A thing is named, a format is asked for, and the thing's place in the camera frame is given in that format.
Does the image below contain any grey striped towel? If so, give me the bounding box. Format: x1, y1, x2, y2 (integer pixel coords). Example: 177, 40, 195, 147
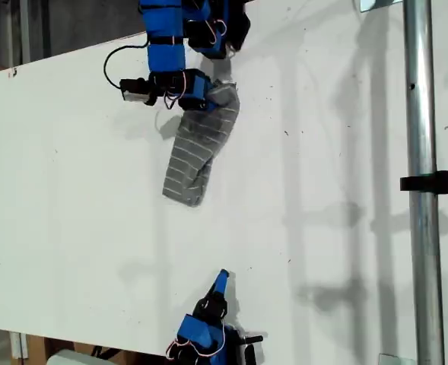
161, 78, 242, 209

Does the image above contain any white plastic container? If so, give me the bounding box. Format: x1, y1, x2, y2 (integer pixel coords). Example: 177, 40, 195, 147
47, 348, 109, 365

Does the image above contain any red white wire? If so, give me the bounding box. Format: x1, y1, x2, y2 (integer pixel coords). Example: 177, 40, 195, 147
204, 17, 227, 46
164, 338, 191, 360
164, 71, 189, 111

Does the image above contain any black camera box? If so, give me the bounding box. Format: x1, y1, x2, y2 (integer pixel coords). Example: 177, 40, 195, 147
119, 78, 148, 103
243, 343, 258, 365

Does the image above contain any black camera cable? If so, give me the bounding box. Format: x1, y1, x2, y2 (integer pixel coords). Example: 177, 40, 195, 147
103, 44, 151, 90

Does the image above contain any steel post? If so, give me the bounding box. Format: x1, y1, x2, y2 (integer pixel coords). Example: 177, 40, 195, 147
401, 0, 447, 365

